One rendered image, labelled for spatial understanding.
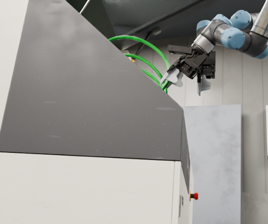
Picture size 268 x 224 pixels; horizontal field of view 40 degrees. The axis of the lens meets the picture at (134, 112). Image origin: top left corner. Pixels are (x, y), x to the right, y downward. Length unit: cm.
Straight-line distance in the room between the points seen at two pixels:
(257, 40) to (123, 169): 74
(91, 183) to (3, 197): 27
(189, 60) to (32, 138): 69
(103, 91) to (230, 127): 263
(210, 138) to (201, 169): 33
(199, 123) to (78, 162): 273
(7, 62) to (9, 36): 10
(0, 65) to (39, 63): 14
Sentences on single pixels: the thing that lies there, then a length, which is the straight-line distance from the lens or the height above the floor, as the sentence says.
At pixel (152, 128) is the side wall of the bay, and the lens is 110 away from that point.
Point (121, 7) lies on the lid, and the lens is 183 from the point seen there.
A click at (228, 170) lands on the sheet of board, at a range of 354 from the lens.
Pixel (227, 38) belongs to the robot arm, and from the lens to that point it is 141.
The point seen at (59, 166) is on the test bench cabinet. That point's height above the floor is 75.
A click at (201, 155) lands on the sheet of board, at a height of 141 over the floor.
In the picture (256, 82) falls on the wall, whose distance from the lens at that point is 403.
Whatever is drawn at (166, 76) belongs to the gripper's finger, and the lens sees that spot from 149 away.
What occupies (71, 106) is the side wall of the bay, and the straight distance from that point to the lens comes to 119.
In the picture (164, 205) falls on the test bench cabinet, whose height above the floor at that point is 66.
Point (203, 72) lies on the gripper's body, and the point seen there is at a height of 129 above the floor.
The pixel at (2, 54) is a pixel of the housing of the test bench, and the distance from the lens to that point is 138.
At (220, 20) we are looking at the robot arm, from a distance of 152.
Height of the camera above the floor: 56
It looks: 20 degrees up
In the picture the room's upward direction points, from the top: 5 degrees clockwise
